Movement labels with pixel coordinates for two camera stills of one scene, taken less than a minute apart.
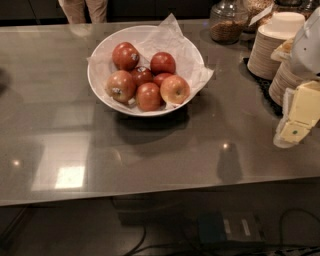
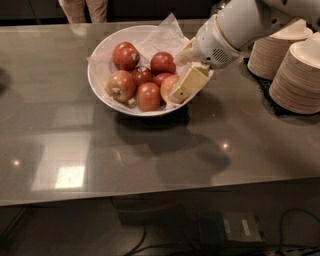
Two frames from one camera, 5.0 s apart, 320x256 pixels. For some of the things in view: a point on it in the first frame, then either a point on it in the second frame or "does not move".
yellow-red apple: (174, 89) does not move
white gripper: (307, 55) -> (210, 43)
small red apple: (160, 77) does not move
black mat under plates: (264, 85) does not move
